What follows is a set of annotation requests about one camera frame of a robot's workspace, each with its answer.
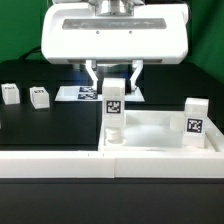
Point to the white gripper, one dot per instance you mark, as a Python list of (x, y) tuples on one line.
[(155, 33)]

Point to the white square table top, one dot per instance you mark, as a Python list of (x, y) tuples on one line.
[(160, 131)]

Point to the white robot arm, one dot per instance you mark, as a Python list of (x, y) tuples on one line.
[(110, 7)]

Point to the white sheet with markers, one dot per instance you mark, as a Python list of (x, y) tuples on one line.
[(87, 93)]

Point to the white L-shaped fence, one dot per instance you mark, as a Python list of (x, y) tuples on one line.
[(111, 164)]

